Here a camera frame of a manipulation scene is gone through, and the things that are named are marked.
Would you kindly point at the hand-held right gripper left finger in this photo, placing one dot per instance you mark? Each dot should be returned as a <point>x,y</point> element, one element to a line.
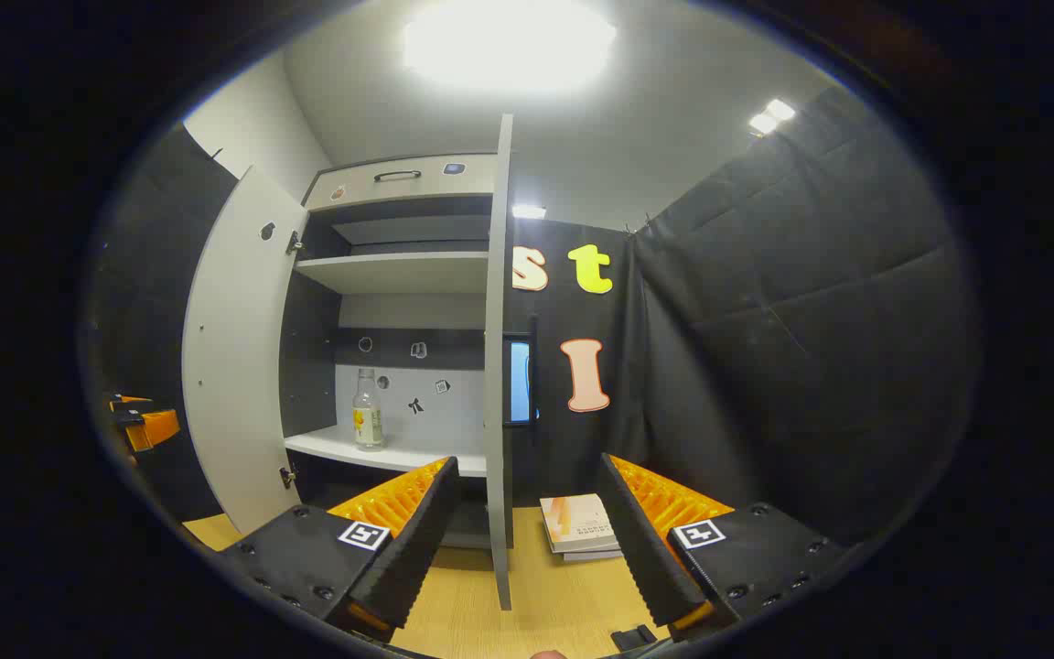
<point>417,549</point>

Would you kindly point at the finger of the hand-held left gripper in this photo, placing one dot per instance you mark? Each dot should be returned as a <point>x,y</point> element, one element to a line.
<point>156,428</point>
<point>129,401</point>

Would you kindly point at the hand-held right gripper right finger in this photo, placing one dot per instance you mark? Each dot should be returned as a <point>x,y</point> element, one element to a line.
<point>641,549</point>

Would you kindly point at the grey cabinet door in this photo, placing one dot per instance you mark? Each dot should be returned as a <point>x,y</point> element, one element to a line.
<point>498,320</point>
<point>239,366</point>

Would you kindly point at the clear glass bottle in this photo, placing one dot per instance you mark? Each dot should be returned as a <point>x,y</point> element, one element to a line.
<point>368,416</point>

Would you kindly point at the grey and white cabinet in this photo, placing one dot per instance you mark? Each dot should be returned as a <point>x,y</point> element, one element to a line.
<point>417,311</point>

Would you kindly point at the white cabinet shelf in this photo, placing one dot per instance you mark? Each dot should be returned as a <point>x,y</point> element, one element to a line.
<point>399,271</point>
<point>399,455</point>

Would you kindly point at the metal door hinge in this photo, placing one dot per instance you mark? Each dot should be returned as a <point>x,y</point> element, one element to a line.
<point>288,476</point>
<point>295,243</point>

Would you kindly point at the white cabinet drawer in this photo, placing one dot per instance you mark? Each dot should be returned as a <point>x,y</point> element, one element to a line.
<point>353,188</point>

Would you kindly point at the plain white book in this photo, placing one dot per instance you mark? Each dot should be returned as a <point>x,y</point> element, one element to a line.
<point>602,556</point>

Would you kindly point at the white book with orange print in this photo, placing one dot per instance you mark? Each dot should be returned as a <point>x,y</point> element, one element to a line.
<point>577,522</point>

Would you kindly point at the small ceiling light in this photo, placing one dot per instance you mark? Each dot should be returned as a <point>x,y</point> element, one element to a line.
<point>529,211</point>
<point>769,116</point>

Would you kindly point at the large ceiling light panel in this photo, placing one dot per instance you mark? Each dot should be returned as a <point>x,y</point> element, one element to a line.
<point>509,41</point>

